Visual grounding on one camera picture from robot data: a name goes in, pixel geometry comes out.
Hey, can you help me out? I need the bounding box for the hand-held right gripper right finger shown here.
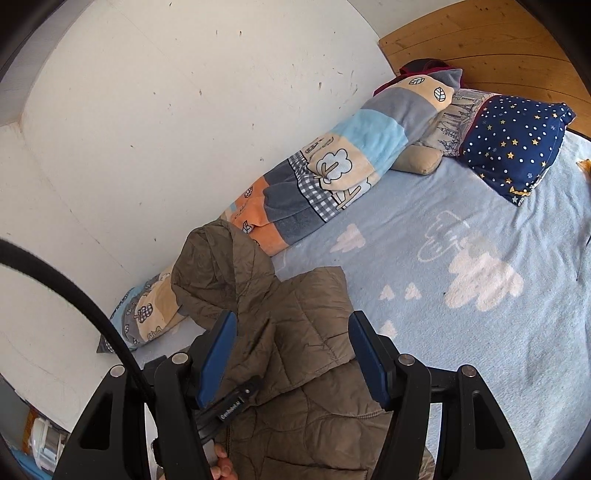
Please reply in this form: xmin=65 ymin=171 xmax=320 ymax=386
xmin=348 ymin=310 xmax=518 ymax=480

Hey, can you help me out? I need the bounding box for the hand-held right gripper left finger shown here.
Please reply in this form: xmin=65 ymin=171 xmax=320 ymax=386
xmin=54 ymin=310 xmax=241 ymax=480

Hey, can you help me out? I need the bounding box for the olive quilted hooded jacket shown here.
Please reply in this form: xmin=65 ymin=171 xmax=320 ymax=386
xmin=170 ymin=219 xmax=437 ymax=480

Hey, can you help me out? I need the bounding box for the person's left hand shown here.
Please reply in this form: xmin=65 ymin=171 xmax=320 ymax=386
xmin=210 ymin=444 xmax=242 ymax=480

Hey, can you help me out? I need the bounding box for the blue cloud-print bed sheet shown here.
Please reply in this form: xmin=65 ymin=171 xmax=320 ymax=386
xmin=134 ymin=131 xmax=591 ymax=480

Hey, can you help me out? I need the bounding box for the beige pillow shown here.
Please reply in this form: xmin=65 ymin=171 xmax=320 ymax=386
xmin=392 ymin=143 xmax=444 ymax=176

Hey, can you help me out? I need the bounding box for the patchwork fleece blanket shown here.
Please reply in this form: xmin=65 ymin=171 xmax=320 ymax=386
xmin=97 ymin=69 xmax=465 ymax=354

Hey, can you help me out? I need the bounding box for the grey printed pillow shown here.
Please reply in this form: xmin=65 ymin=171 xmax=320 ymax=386
xmin=422 ymin=89 xmax=497 ymax=158

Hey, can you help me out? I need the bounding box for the navy star-print pillow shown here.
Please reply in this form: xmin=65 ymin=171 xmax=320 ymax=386
xmin=457 ymin=95 xmax=577 ymax=207

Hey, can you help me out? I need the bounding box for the dark red cloth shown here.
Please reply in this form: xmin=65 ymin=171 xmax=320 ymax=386
xmin=373 ymin=58 xmax=455 ymax=95

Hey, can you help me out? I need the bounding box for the wooden headboard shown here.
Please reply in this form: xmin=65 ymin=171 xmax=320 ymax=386
xmin=379 ymin=0 xmax=591 ymax=139

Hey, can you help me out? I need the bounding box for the black cable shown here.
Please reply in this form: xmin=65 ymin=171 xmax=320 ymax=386
xmin=0 ymin=240 xmax=155 ymax=404

